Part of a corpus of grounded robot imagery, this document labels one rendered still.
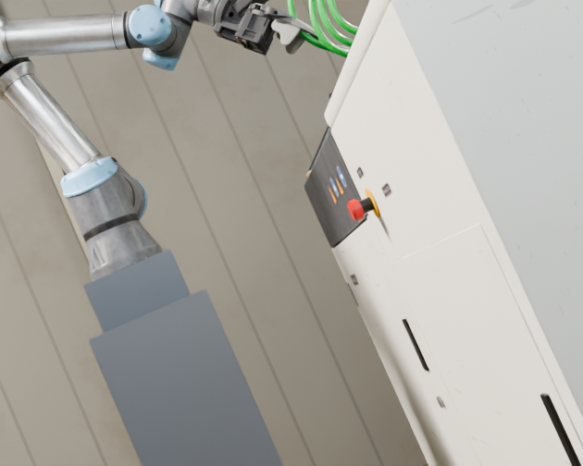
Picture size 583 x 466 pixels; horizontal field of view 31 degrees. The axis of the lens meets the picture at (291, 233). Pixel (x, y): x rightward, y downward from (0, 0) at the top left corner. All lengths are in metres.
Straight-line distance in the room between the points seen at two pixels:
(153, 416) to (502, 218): 1.06
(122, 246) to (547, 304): 1.13
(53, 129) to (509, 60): 1.34
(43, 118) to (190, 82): 1.62
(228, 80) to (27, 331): 1.15
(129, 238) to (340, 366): 1.83
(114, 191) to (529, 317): 1.16
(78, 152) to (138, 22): 0.33
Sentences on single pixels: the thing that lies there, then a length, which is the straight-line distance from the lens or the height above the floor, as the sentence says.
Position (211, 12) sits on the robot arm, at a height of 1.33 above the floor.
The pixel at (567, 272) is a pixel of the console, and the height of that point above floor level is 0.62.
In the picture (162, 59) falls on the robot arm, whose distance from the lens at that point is 2.25.
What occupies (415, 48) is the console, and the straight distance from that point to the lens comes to 1.11.
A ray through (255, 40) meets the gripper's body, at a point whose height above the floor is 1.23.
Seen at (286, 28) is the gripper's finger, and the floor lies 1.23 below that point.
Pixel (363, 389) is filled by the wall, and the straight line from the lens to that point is 3.79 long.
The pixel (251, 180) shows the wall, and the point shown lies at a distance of 3.79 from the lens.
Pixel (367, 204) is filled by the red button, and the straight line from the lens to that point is 1.67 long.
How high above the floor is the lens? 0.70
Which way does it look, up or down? 4 degrees up
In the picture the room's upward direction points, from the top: 24 degrees counter-clockwise
